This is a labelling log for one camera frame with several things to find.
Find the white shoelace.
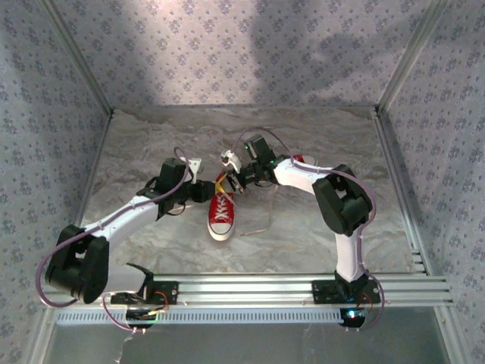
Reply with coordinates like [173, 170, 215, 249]
[240, 181, 280, 237]
[214, 172, 236, 225]

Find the black controller board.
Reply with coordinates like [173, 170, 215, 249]
[339, 307, 368, 329]
[125, 307, 158, 329]

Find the grey metal panel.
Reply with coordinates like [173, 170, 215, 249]
[48, 322, 452, 364]

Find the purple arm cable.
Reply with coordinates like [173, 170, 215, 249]
[37, 146, 192, 307]
[231, 127, 378, 280]

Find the aluminium side rail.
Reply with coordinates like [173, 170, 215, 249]
[75, 109, 114, 228]
[373, 105, 433, 276]

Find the aluminium mounting rail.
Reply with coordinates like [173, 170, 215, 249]
[37, 272, 455, 309]

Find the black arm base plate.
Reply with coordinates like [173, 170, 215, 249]
[311, 279, 382, 305]
[110, 281, 180, 306]

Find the slotted grey cable duct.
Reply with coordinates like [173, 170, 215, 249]
[55, 309, 344, 325]

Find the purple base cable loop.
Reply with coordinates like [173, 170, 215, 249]
[102, 293, 149, 334]
[344, 275, 386, 333]

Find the aluminium frame post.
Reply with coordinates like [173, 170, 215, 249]
[374, 0, 454, 115]

